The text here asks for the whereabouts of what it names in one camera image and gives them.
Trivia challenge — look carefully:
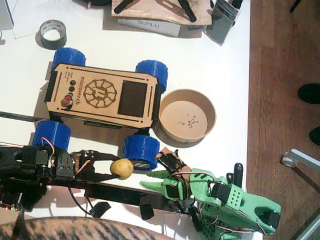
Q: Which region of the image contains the small yellow potato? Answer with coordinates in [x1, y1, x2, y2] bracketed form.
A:
[110, 157, 135, 181]

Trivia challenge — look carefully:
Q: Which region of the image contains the brown paper bowl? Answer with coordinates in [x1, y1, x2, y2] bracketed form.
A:
[157, 88, 217, 145]

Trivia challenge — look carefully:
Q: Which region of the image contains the black flat bar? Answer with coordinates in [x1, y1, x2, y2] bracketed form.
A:
[46, 178, 193, 215]

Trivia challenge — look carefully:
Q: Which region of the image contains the black tape piece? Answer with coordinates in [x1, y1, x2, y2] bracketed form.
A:
[89, 201, 112, 218]
[139, 202, 155, 221]

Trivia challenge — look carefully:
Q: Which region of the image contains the white paper sheet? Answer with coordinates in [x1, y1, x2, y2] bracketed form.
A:
[161, 213, 198, 237]
[9, 0, 63, 40]

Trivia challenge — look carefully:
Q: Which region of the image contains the black table clamp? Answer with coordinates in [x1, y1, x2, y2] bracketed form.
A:
[226, 162, 244, 187]
[174, 199, 203, 232]

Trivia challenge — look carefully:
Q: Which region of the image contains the brown striped fur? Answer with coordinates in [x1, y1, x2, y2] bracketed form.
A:
[0, 216, 176, 240]

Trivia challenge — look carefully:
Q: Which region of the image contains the black thin strip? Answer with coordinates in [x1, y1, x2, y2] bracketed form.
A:
[0, 111, 40, 123]

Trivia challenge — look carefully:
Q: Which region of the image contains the wooden microrover chassis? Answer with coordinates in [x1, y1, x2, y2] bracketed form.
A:
[44, 62, 162, 131]

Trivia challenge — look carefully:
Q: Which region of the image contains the silver metal furniture leg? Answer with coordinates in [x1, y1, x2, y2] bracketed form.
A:
[281, 148, 320, 191]

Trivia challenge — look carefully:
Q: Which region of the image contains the white SUNLU box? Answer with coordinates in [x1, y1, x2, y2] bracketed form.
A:
[116, 17, 204, 39]

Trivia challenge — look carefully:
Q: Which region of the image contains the grey metal furniture edge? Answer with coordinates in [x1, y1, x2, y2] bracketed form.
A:
[292, 212, 320, 240]

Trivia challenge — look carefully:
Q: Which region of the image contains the black shoe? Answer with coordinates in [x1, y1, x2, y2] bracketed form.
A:
[308, 126, 320, 147]
[297, 83, 320, 105]

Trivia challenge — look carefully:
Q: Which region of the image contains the plywood sheet with cutouts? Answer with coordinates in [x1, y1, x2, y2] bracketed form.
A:
[111, 0, 213, 27]

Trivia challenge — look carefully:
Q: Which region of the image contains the black flat stick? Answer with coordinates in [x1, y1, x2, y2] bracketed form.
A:
[113, 0, 137, 14]
[178, 0, 198, 23]

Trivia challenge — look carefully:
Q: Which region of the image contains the black round object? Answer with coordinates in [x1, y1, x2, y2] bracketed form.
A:
[71, 0, 113, 8]

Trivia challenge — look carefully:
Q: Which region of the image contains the grey electronic device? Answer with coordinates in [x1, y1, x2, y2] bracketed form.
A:
[204, 0, 241, 47]

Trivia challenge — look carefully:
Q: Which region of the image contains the black furniture leg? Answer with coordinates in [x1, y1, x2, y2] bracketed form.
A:
[289, 0, 302, 13]

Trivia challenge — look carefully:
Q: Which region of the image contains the black camera with cardboard mount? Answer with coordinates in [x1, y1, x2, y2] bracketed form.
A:
[154, 147, 192, 177]

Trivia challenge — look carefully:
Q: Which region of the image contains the black cable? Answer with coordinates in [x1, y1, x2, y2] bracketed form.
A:
[67, 186, 96, 217]

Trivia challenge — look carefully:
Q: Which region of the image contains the grey duct tape roll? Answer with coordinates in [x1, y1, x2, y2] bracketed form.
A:
[39, 19, 68, 50]

